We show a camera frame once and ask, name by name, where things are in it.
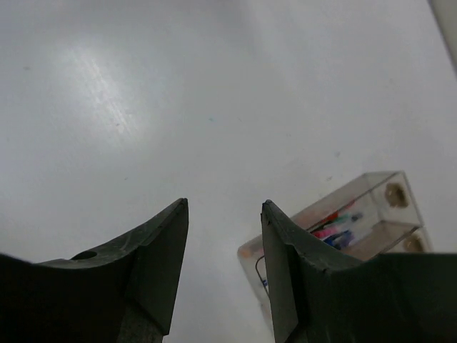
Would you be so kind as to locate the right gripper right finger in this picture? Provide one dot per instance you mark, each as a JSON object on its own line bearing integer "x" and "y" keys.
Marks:
{"x": 319, "y": 294}

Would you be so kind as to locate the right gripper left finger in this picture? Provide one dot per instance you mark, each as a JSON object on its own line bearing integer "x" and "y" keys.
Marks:
{"x": 121, "y": 291}

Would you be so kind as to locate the green gel pen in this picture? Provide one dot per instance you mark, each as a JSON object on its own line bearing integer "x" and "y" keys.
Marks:
{"x": 349, "y": 218}

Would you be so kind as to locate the blue gel pen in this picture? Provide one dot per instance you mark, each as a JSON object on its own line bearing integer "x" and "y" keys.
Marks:
{"x": 340, "y": 240}

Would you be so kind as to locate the red gel pen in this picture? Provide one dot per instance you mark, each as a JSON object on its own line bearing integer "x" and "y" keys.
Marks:
{"x": 330, "y": 219}

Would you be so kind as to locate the clear container middle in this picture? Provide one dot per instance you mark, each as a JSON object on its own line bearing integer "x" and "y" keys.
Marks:
{"x": 389, "y": 237}

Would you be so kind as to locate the clear container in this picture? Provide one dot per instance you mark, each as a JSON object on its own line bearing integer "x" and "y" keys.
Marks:
{"x": 389, "y": 237}
{"x": 379, "y": 196}

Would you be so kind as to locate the clear container left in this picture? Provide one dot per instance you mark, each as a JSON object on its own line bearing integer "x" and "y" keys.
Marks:
{"x": 379, "y": 196}

